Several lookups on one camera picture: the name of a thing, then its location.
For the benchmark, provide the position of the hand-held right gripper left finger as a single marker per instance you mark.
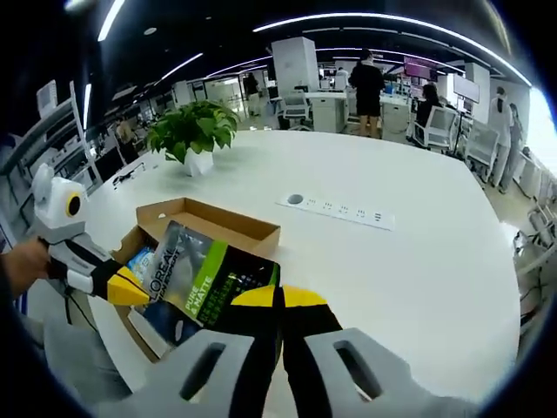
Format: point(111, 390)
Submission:
point(243, 344)

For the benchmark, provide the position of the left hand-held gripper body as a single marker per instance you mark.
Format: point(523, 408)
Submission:
point(54, 204)

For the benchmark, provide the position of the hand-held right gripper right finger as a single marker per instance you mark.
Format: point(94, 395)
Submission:
point(313, 344)

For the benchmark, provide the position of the large blue wet wipes pack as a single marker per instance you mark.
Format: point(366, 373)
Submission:
point(141, 260)

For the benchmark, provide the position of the black green soft pouch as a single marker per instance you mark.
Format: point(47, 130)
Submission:
point(187, 261)

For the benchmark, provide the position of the brown cardboard shoe box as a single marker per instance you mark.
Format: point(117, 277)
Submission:
point(235, 226)

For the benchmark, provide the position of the person's left hand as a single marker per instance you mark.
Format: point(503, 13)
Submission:
point(26, 259)

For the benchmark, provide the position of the grey metal shelf rack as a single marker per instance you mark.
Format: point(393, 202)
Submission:
point(56, 143)

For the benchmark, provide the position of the shelf tube light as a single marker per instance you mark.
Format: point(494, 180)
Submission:
point(87, 104)

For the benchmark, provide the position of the white ribbed plastic bin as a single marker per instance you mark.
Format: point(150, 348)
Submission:
point(47, 98)

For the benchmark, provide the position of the white table socket strip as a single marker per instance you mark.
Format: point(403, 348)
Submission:
point(339, 211)

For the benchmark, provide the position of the green potted plant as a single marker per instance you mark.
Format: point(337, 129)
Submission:
point(196, 126)

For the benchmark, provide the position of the long ceiling light strip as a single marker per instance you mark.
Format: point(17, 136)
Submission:
point(111, 19)
point(183, 64)
point(391, 19)

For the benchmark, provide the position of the white office cabinet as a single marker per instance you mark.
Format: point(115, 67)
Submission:
point(328, 112)

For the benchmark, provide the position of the white office chair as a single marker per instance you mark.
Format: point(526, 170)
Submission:
point(481, 148)
point(439, 128)
point(296, 106)

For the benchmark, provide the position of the purple wall screen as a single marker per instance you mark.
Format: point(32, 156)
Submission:
point(420, 67)

